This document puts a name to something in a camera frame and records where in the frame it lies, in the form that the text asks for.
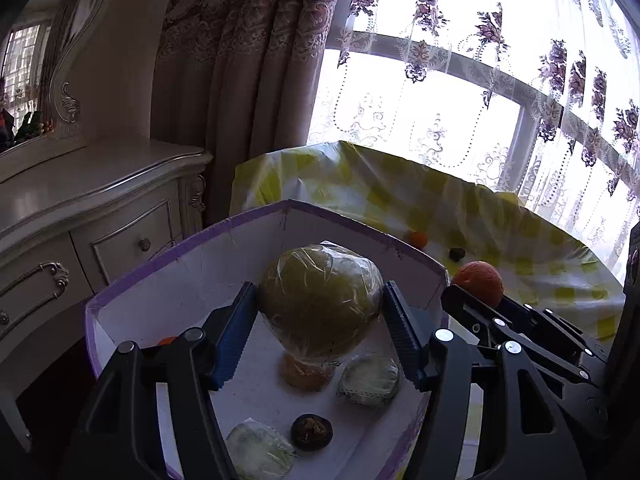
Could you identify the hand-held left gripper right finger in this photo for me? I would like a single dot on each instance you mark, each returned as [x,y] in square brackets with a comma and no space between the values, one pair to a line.
[402,335]

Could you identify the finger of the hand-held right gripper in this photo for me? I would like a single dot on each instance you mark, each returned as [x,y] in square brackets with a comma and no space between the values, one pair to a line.
[550,322]
[465,310]

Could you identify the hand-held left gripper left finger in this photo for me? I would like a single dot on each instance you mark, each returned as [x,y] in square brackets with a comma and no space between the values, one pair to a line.
[232,340]

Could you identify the green fruit slice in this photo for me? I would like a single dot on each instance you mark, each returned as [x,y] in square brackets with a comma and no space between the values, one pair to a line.
[370,381]

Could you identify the purple-edged white cardboard box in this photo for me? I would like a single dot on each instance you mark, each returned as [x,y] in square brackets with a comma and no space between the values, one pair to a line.
[200,280]

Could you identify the small orange-brown fruit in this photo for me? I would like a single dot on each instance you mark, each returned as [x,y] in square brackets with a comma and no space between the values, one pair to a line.
[305,377]

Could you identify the yellow-green round fruit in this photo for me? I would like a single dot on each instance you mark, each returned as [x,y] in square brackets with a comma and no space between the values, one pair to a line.
[320,300]

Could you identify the green round fruit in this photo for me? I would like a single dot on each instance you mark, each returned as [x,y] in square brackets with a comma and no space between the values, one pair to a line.
[260,450]

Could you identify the dark wrinkled dried fruit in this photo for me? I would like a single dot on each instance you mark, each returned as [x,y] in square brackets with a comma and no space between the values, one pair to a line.
[311,431]

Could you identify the dark brown fruit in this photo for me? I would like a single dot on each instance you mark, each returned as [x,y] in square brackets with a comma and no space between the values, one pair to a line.
[456,254]

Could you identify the round metal drawer knob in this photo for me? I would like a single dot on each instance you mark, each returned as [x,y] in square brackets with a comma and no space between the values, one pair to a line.
[144,244]

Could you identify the yellow checkered tablecloth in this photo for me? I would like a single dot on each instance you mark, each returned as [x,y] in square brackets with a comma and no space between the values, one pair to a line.
[380,200]

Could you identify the cream ornate dresser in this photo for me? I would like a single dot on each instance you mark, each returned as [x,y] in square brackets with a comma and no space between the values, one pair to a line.
[75,195]

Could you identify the heavy patterned curtain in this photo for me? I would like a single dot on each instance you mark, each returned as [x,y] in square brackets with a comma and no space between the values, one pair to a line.
[240,85]

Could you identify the floral lace curtain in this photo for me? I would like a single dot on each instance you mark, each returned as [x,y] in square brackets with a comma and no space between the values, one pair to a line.
[430,10]

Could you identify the ornate framed mirror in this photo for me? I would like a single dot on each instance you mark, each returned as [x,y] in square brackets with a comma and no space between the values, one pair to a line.
[67,85]

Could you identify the white window frame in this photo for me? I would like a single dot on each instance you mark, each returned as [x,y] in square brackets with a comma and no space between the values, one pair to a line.
[500,77]

